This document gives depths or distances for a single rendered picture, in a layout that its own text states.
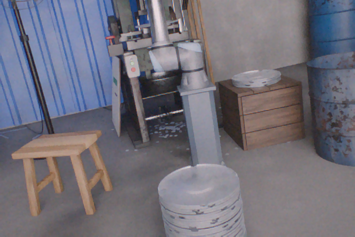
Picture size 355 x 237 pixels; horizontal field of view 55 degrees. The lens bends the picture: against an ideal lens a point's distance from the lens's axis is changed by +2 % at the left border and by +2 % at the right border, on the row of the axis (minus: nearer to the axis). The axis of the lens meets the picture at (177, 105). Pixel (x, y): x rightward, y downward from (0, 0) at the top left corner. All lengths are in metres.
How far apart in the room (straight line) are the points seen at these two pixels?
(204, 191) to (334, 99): 0.82
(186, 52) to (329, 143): 0.83
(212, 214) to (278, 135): 1.03
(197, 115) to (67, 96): 2.13
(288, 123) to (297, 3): 2.54
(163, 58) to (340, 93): 0.84
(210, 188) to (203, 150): 0.63
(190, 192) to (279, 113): 0.99
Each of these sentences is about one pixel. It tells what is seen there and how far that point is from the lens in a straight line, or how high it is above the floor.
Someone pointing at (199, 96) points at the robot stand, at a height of 0.41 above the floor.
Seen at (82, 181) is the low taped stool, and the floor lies 0.17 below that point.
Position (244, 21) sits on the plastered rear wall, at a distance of 4.04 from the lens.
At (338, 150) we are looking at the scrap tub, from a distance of 1.81.
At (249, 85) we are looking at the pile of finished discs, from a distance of 2.02.
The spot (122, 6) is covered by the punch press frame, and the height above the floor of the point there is 0.95.
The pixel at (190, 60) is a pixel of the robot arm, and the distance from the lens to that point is 1.68.
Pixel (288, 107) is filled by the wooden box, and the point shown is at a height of 0.21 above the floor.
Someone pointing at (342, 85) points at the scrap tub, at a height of 0.40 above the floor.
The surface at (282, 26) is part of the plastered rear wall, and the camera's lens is 4.29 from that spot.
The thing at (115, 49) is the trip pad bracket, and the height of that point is 0.68.
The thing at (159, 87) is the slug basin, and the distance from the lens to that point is 2.40.
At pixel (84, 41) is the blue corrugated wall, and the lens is 3.56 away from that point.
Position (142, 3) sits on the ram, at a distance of 2.40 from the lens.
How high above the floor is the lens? 0.82
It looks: 15 degrees down
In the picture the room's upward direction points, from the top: 9 degrees counter-clockwise
